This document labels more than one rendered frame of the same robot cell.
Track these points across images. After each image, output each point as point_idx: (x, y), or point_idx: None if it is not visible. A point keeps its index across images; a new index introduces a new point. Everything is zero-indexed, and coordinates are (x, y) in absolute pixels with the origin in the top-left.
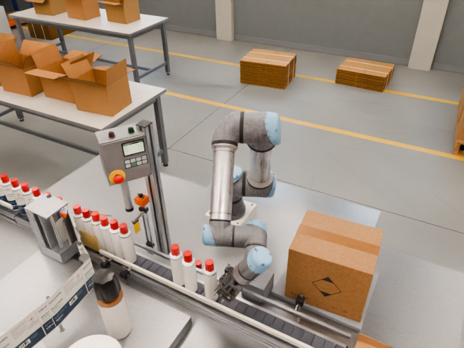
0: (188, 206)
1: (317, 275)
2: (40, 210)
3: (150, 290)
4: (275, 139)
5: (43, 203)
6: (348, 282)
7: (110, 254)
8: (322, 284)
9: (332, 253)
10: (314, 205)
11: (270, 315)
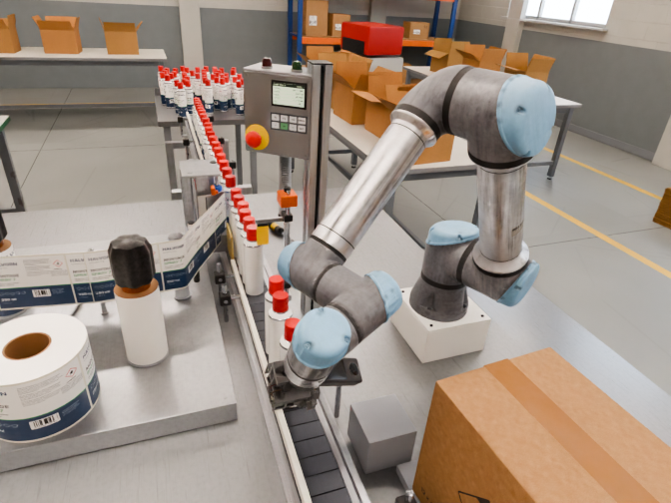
0: (398, 280)
1: (469, 481)
2: (187, 169)
3: (242, 341)
4: (512, 130)
5: (199, 165)
6: None
7: (236, 269)
8: None
9: (525, 448)
10: (620, 390)
11: (345, 496)
